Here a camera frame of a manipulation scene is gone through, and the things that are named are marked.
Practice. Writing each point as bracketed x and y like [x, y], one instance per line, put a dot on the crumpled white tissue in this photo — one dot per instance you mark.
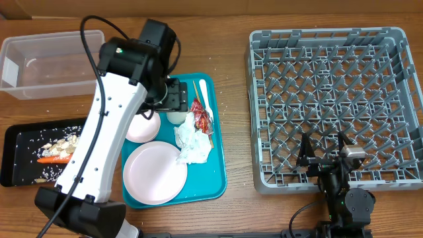
[194, 145]

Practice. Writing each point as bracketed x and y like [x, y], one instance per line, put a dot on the large pink plate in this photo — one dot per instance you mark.
[152, 175]

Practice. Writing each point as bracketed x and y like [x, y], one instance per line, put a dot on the wooden chopstick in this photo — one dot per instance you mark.
[198, 98]

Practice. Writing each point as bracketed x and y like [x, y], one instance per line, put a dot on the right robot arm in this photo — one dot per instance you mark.
[349, 208]

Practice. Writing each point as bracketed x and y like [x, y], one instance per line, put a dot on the orange carrot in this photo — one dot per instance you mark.
[57, 159]

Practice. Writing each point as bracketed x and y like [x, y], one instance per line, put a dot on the white paper cup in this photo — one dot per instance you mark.
[176, 118]

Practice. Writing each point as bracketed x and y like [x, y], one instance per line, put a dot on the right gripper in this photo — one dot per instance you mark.
[318, 164]

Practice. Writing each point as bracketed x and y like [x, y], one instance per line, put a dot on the black waste tray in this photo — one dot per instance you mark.
[23, 147]

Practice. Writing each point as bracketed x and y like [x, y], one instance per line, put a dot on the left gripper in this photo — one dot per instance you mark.
[177, 100]

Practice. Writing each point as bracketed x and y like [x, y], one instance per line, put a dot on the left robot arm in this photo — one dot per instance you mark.
[133, 77]

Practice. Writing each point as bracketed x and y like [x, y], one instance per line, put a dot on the clear plastic bin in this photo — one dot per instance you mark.
[44, 66]

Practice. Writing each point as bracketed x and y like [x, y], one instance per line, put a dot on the red snack wrapper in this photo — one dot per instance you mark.
[202, 120]

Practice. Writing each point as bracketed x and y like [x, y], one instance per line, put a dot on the teal serving tray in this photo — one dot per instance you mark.
[204, 181]

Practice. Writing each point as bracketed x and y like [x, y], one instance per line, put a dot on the white plastic fork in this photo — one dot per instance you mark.
[204, 91]

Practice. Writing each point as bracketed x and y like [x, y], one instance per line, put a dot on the food scraps pile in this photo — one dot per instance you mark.
[63, 142]

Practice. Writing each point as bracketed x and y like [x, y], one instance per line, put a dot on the grey dishwasher rack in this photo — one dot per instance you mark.
[319, 82]

